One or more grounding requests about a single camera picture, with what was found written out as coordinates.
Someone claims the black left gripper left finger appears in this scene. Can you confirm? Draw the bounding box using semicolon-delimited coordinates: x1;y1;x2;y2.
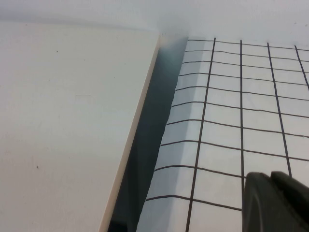
241;171;282;232

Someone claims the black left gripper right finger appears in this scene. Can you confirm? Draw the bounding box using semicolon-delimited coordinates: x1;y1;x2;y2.
269;171;309;232

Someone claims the white black-grid tablecloth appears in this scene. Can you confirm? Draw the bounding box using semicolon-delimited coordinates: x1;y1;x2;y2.
135;36;309;232

